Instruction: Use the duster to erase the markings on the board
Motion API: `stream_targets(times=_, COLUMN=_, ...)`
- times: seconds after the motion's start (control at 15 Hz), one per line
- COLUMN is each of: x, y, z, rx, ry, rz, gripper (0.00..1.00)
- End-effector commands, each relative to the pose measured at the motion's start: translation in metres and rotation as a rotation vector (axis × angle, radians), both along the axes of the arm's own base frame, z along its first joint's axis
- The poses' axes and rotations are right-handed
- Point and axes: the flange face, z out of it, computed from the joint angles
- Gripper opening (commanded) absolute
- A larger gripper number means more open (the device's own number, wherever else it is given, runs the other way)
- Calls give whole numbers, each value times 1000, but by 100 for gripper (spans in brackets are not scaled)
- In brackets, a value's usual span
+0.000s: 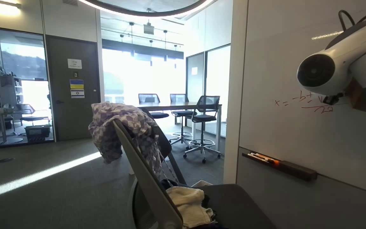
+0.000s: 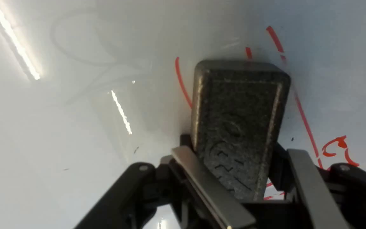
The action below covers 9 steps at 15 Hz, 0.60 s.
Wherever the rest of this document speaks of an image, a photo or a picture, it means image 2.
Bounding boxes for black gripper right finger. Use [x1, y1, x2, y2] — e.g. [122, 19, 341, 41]
[271, 142, 366, 229]

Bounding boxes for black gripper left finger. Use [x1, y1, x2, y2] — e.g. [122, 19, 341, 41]
[74, 145, 258, 229]

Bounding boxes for black whiteboard duster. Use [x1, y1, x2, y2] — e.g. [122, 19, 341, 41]
[190, 58, 293, 203]

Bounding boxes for white whiteboard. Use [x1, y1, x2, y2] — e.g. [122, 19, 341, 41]
[0, 0, 366, 229]

